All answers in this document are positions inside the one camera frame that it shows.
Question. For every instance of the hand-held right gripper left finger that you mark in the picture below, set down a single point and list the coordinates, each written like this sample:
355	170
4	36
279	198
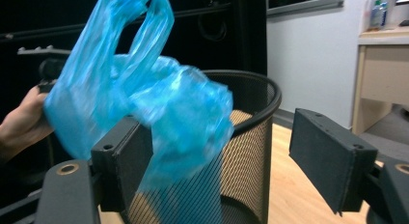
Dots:
123	159

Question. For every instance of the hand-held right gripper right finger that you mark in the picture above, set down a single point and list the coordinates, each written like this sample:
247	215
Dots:
331	156

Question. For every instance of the blue plastic bag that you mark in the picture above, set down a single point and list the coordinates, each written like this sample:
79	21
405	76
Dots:
167	114

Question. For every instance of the black mesh waste bin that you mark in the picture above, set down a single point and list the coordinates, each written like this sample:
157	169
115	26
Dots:
247	146

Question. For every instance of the beige wooden desk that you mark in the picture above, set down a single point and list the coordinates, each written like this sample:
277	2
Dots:
382	76

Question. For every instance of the clear plastic bottle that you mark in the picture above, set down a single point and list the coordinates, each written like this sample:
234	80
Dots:
378	10

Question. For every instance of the grey framed window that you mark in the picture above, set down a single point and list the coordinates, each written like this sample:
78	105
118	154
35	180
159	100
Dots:
302	2

